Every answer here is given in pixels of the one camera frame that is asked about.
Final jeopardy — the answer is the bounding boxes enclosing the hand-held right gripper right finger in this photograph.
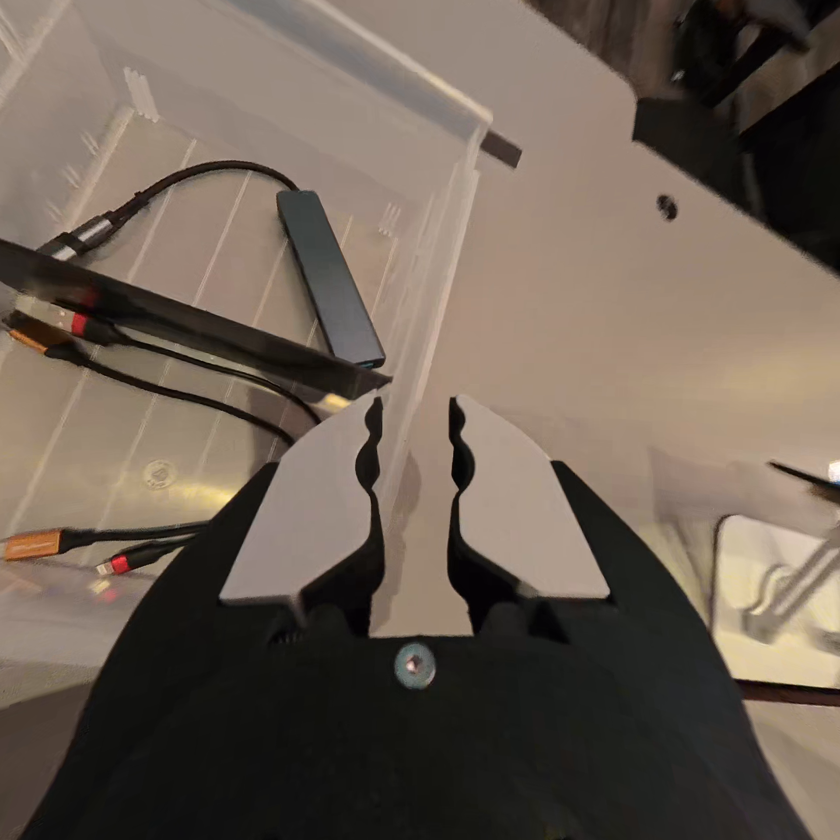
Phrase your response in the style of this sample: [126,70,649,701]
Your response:
[448,395,611,636]

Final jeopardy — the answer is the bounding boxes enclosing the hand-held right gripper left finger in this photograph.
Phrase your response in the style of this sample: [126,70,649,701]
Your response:
[218,397,385,637]

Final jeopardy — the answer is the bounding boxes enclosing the grey usb hub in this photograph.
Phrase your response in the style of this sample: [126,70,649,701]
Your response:
[276,190,387,368]

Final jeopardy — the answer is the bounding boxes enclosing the orange plug usb cable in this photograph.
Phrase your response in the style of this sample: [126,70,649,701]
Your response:
[0,327,298,563]

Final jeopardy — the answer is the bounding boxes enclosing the red plug usb cable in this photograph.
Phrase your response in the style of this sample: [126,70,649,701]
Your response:
[16,298,324,580]

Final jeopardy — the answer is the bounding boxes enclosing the black hub cable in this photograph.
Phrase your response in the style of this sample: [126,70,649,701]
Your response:
[108,161,304,227]

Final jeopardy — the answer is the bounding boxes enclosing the clear plastic box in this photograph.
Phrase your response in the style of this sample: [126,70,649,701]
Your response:
[0,0,494,667]

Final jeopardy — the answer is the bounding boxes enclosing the black divider plate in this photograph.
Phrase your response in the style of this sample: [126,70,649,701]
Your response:
[0,239,393,400]

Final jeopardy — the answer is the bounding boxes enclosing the instruction sheet on wooden stand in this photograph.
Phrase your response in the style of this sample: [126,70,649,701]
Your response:
[712,459,840,686]

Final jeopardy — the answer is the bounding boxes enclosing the silver plug cable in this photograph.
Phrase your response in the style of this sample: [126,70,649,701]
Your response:
[36,217,122,262]

